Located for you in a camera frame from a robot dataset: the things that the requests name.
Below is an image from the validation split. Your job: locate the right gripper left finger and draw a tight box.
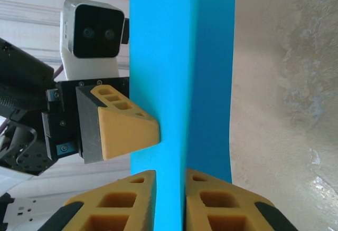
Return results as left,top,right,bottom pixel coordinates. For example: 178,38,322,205
39,169,157,231

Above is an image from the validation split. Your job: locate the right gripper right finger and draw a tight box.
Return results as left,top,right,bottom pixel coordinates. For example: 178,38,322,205
185,167,301,231

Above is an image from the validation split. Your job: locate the blue cloth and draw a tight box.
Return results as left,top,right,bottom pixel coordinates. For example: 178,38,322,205
128,0,237,231

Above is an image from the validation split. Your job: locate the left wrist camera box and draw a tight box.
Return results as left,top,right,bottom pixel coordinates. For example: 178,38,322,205
60,0,130,81

